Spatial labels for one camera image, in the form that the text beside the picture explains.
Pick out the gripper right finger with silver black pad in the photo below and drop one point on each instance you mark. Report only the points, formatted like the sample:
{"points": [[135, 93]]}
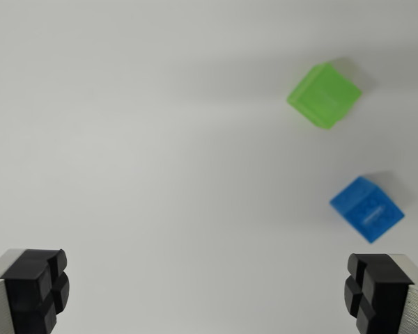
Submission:
{"points": [[379, 292]]}

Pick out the gripper left finger with silver black pad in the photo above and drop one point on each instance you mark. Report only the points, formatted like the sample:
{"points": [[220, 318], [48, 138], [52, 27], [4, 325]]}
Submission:
{"points": [[31, 288]]}

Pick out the blue embossed toy cube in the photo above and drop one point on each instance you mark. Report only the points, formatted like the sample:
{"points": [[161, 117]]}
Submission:
{"points": [[367, 210]]}

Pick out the green translucent toy cube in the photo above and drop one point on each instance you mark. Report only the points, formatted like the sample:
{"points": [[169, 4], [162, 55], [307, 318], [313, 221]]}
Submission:
{"points": [[325, 95]]}

